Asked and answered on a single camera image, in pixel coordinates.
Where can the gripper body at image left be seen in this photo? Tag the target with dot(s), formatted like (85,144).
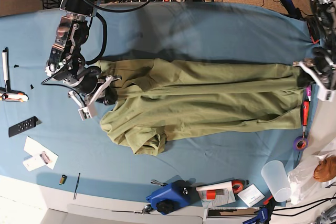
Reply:
(86,87)

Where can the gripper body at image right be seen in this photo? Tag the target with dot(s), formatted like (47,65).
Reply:
(321,69)

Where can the olive green t-shirt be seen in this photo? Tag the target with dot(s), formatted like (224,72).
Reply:
(160,101)

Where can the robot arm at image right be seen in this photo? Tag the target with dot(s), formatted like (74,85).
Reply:
(321,26)

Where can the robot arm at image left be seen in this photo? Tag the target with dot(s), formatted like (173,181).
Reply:
(71,37)

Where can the purple tube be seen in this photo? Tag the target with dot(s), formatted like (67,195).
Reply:
(308,92)

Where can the black orange clamp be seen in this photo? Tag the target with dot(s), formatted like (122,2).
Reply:
(302,14)

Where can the purple tape roll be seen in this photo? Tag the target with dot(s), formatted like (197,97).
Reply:
(300,143)

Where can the black remote control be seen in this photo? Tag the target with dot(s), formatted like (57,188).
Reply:
(23,126)

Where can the blue table cloth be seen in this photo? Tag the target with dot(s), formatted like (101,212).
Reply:
(45,138)

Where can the orange white utility knife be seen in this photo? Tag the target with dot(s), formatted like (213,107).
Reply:
(9,96)

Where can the white paper sheet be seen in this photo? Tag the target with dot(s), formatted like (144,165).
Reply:
(32,147)

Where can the brown bread roll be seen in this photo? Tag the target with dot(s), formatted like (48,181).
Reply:
(325,171)

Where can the white card with clip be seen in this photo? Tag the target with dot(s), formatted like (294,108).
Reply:
(37,161)

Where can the white marker pen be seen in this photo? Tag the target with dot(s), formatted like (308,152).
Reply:
(5,65)

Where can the translucent plastic cup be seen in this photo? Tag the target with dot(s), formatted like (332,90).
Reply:
(275,177)

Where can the white plastic bag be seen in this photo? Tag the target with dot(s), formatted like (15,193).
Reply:
(301,180)

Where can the black tweezers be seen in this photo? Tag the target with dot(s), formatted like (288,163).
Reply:
(76,187)

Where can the blue plastic device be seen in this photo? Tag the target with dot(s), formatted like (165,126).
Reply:
(169,197)

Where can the orange tape roll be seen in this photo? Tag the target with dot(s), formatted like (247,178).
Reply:
(237,186)

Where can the white booklet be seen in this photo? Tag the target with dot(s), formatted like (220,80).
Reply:
(251,195)

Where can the white paper roll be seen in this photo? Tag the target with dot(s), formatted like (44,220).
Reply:
(224,185)

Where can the orange block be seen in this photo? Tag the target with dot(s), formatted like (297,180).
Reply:
(211,194)

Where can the printed paper sheet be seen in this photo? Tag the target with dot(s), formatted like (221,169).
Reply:
(223,197)

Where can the blue clamp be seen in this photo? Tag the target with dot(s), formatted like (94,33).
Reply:
(264,213)

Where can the orange handled screwdriver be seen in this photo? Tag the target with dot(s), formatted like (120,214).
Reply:
(305,117)

